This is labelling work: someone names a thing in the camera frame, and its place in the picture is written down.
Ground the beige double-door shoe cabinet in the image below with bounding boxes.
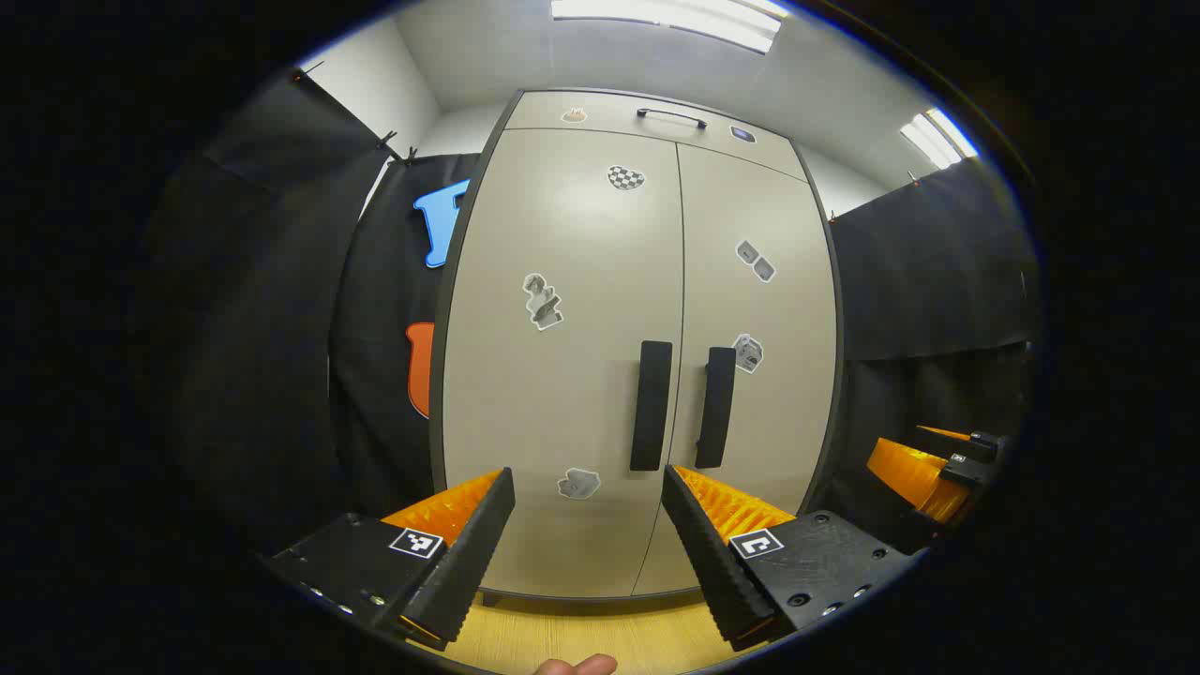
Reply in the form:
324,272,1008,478
429,89,845,610

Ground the beige cabinet door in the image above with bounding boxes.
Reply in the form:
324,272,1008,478
633,142,840,598
441,128,685,601

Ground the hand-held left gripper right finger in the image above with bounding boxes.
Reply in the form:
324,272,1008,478
661,464,927,653

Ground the beige cabinet drawer front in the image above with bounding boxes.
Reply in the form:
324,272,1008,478
504,91,807,181

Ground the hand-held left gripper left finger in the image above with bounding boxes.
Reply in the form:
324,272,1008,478
261,466,518,653

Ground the black door handle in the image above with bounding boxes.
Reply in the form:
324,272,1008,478
630,340,674,472
695,347,738,470

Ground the black backdrop cloth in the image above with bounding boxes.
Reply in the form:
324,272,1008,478
141,66,484,554
825,159,1042,554

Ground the long ceiling light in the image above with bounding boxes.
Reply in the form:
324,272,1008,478
551,0,788,53
900,108,981,170

